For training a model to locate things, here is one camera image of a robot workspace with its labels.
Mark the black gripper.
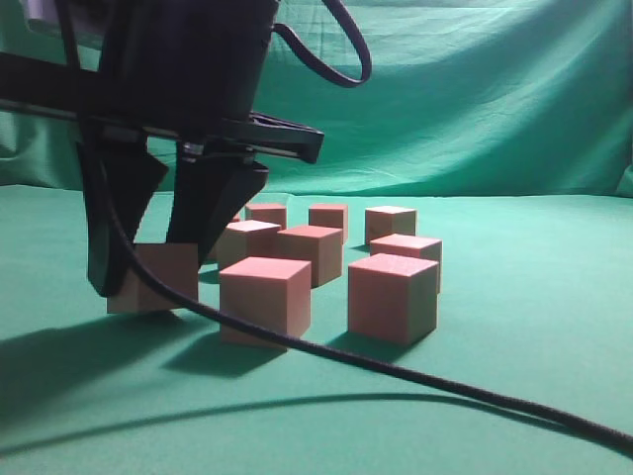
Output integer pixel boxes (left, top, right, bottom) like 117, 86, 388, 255
1, 1, 323, 297

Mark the wooden cube column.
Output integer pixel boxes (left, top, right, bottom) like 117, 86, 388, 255
369, 234, 443, 293
106, 241, 200, 316
219, 256, 312, 337
277, 225, 343, 288
347, 253, 439, 346

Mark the wooden cube placed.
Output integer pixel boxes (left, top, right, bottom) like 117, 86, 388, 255
309, 203, 348, 244
206, 214, 240, 262
245, 203, 287, 230
365, 206, 417, 244

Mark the green cloth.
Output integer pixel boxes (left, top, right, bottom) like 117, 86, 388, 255
1, 1, 632, 474

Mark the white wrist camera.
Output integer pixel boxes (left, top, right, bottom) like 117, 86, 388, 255
21, 0, 110, 50

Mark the black braided cable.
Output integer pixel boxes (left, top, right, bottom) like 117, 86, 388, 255
53, 0, 633, 454

